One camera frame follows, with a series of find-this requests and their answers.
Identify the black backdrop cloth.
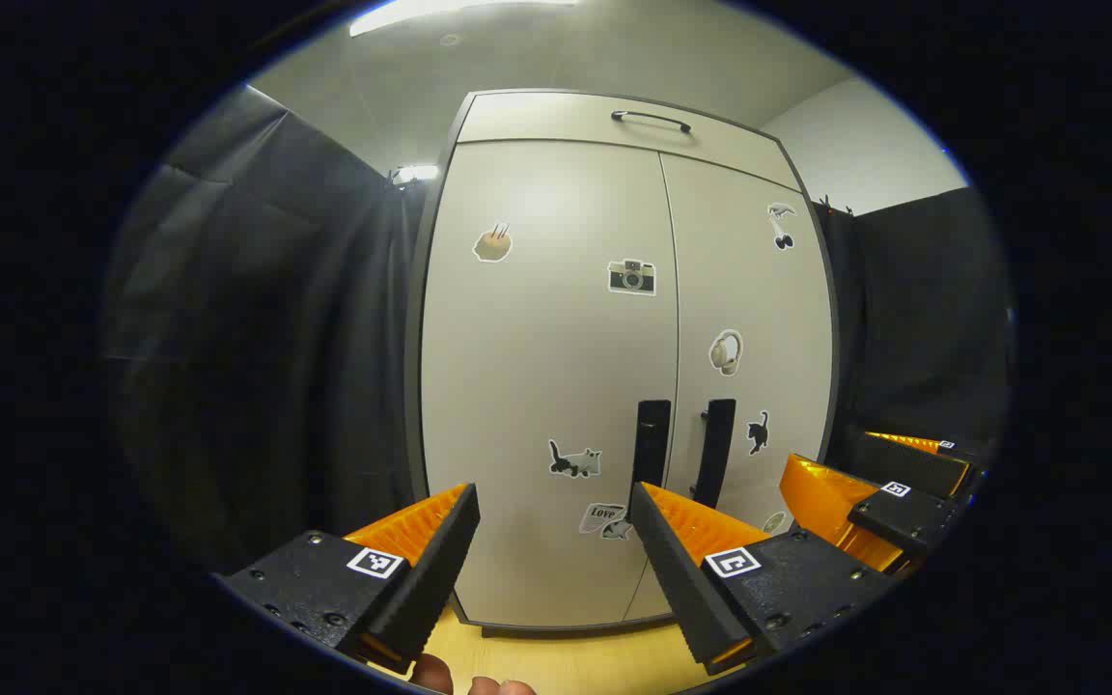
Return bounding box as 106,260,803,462
812,185,1015,484
102,85,427,575

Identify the slim black drawer handle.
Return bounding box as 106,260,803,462
611,110,693,134

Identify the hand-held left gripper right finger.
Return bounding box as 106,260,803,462
627,481,904,677

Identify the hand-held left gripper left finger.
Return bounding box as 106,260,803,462
213,483,482,677

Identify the black door handle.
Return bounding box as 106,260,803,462
691,398,737,510
631,400,671,513

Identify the long ceiling light panel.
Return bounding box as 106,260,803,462
348,0,581,38

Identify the white cabinet drawer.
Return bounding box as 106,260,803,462
457,92,801,191

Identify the white shoe cabinet door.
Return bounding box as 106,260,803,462
421,140,681,628
625,153,837,624

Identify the white double-door shoe cabinet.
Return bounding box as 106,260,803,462
404,89,842,638

